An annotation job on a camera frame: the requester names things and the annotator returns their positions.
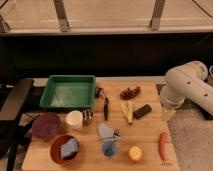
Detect blue sponge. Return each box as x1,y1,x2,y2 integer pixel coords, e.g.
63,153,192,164
60,138,78,160

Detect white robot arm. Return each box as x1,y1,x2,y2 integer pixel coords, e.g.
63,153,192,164
159,61,213,120

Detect red orange bowl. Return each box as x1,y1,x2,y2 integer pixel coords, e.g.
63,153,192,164
49,134,80,166

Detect black remote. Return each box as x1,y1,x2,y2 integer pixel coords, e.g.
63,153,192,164
133,104,152,119

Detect orange carrot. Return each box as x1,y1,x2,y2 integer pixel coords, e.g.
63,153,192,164
159,132,168,161

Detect yellow banana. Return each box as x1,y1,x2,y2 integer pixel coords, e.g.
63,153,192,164
121,101,133,124

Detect wooden cutting board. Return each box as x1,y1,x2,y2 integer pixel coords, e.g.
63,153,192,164
22,81,180,171

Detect dark red grapes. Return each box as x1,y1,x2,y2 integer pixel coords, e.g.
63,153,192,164
120,86,141,100

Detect apple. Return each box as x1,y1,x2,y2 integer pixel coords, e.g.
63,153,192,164
128,146,143,163

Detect blue cup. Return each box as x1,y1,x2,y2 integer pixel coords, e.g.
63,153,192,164
102,141,117,158

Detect metal clip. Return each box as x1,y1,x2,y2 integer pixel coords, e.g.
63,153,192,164
83,109,93,121

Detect white cup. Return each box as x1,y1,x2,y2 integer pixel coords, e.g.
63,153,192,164
65,110,83,130

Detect green plastic tray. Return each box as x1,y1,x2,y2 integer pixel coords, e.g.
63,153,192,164
40,75,96,110

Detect black handled knife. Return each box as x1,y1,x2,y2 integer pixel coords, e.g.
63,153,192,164
99,88,109,121

